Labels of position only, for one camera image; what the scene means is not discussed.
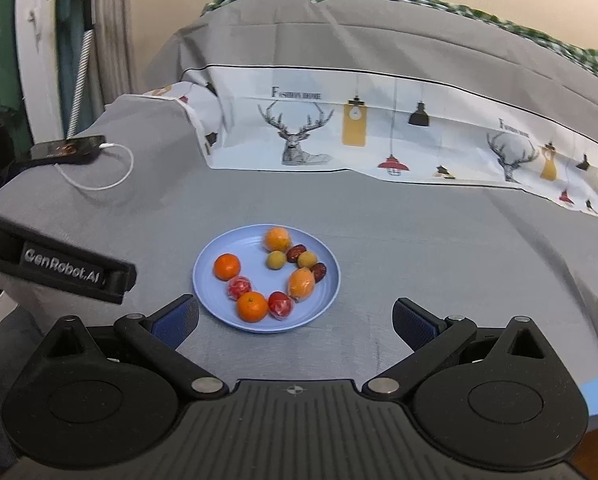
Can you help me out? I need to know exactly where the red fruit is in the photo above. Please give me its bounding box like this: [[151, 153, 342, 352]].
[[267, 292, 294, 320], [227, 275, 252, 301]]

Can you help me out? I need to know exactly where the white charging cable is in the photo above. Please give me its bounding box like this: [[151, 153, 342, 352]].
[[52, 141, 136, 193]]

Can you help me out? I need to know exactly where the small yellow fruit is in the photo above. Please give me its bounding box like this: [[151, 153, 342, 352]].
[[297, 250, 318, 269]]

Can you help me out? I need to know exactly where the black smartphone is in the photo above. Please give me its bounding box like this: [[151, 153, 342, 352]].
[[28, 136, 107, 166]]

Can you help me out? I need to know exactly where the bare orange tangerine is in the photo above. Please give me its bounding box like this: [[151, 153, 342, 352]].
[[213, 254, 241, 282]]

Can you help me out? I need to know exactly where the wrinkled red jujube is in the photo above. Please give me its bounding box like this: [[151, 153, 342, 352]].
[[310, 262, 327, 283]]

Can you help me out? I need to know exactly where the blue round plate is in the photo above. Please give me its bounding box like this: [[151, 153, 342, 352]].
[[192, 224, 341, 334]]

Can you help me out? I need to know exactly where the dark red jujube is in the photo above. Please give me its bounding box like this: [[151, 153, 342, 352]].
[[286, 244, 306, 263]]

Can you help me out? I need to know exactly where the plastic orange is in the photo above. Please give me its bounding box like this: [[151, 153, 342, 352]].
[[263, 226, 292, 252]]

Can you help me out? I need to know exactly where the grey deer print sheet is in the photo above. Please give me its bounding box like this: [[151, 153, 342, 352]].
[[0, 0, 598, 415]]

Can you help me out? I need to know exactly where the round yellow fruit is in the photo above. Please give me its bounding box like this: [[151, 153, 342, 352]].
[[265, 250, 287, 270]]

